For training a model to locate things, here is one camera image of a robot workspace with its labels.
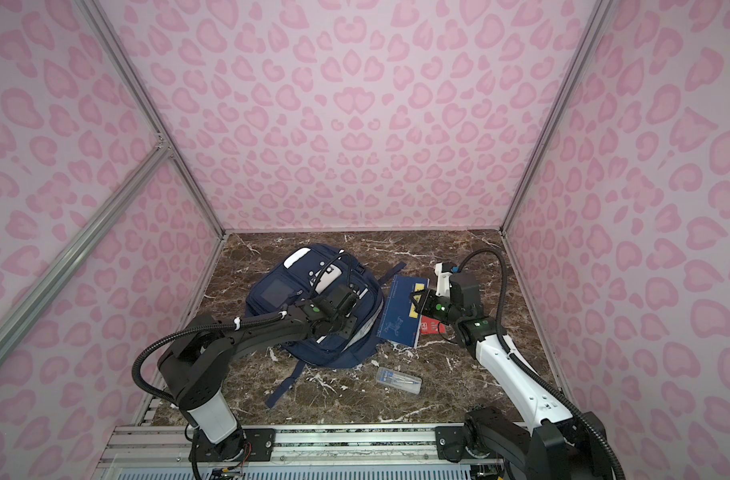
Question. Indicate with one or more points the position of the diagonal aluminium frame bar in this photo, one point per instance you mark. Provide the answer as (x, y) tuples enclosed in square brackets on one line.
[(20, 319)]

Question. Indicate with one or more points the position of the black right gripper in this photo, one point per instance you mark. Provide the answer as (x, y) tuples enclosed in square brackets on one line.
[(424, 308)]

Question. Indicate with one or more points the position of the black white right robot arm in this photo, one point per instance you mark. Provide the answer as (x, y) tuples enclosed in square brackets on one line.
[(555, 440)]

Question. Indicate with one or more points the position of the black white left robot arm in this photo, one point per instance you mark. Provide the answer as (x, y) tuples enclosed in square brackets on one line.
[(198, 359)]

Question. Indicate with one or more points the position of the aluminium corner frame post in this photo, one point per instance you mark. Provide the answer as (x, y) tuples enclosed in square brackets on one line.
[(109, 40)]

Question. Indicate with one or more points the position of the navy blue student backpack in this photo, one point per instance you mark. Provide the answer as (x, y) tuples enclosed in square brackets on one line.
[(296, 281)]

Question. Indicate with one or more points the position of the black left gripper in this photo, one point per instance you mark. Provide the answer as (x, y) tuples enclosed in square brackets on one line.
[(352, 323)]

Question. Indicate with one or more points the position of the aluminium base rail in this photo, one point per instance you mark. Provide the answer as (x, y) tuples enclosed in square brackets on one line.
[(353, 451)]

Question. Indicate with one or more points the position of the clear plastic pen case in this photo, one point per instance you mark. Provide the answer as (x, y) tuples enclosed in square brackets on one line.
[(399, 380)]

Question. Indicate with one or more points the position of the right aluminium corner post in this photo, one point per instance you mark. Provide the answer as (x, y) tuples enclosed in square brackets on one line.
[(597, 23)]

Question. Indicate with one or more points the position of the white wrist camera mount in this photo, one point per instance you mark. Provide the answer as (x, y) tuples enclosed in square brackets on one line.
[(443, 271)]

